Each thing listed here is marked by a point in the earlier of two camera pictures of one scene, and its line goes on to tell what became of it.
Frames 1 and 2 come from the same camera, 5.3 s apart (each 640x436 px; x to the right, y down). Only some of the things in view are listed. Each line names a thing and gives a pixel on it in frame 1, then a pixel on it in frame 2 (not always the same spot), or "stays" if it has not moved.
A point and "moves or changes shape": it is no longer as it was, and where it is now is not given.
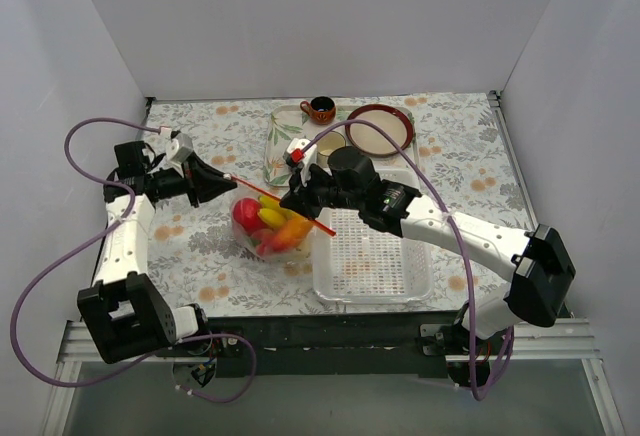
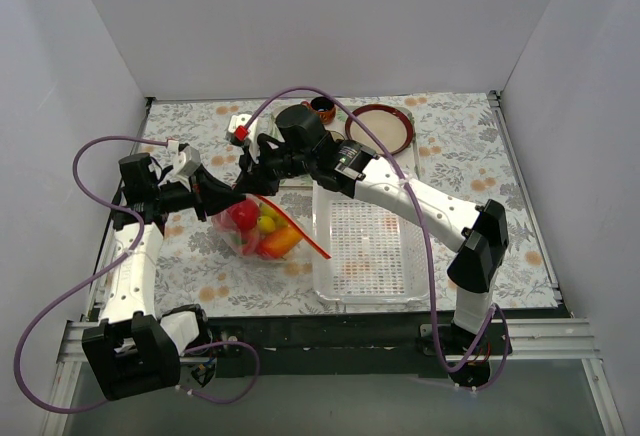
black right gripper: x=310 y=194 -> x=267 y=164
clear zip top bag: x=269 y=230 moves or changes shape
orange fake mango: x=293 y=234 moves or changes shape
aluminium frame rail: x=566 y=339 stays
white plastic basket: x=362 y=263 stays
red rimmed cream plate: x=394 y=122 stays
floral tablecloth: x=286 y=193 stays
